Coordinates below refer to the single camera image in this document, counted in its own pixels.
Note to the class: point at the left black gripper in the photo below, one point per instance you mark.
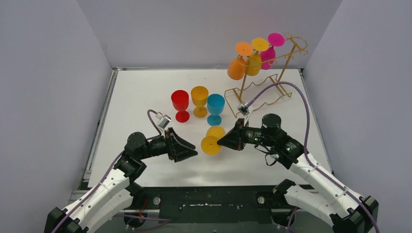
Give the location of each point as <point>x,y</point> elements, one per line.
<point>171,144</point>

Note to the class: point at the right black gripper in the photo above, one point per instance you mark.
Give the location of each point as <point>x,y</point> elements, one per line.
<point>236,138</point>

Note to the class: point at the yellow wine glass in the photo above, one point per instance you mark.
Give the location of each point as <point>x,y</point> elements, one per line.
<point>199,95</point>
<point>209,143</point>
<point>255,61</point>

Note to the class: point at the cyan wine glass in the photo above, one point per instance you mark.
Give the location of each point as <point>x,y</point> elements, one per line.
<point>215,106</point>

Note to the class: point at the red wine glass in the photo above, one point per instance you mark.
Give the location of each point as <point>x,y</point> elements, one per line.
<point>180,102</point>

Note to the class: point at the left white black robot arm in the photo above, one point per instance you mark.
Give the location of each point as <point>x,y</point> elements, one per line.
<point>117,188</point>

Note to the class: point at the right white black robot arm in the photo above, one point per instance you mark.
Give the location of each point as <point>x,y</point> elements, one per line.
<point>336,204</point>

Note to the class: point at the magenta wine glass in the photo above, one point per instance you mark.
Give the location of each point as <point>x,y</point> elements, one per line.
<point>268,56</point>

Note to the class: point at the yellow wine glass behind orange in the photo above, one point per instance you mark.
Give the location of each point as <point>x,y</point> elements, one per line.
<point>255,61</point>

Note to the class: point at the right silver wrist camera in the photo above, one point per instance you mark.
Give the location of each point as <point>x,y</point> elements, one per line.
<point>246,111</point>

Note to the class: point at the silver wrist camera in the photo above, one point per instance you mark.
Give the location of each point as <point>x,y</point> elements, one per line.
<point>246,111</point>
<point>163,120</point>

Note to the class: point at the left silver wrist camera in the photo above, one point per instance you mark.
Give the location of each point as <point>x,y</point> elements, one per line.
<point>163,120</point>

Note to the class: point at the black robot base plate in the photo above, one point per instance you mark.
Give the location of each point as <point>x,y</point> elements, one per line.
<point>213,204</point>

